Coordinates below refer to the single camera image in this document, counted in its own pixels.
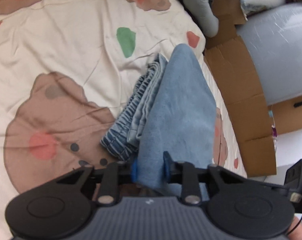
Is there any light blue denim garment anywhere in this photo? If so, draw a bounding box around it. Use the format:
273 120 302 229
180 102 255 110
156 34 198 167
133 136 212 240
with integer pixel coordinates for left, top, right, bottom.
101 44 216 196

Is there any brown cardboard sheet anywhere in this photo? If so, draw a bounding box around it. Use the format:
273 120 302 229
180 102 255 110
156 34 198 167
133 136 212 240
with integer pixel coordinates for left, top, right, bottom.
204 0 276 177

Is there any cream patterned bed sheet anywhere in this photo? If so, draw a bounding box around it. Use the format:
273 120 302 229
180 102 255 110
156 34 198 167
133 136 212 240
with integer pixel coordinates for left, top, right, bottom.
0 0 246 239

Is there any grey plastic wrapped roll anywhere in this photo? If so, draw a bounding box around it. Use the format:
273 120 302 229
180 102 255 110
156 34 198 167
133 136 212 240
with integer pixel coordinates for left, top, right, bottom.
236 2 302 105

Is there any grey neck pillow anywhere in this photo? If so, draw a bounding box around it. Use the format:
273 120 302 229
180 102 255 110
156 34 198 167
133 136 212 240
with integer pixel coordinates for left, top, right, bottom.
182 0 219 37

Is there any cardboard box with handle slot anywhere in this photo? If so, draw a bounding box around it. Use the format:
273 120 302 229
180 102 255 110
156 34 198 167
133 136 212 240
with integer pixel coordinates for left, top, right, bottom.
268 96 302 135

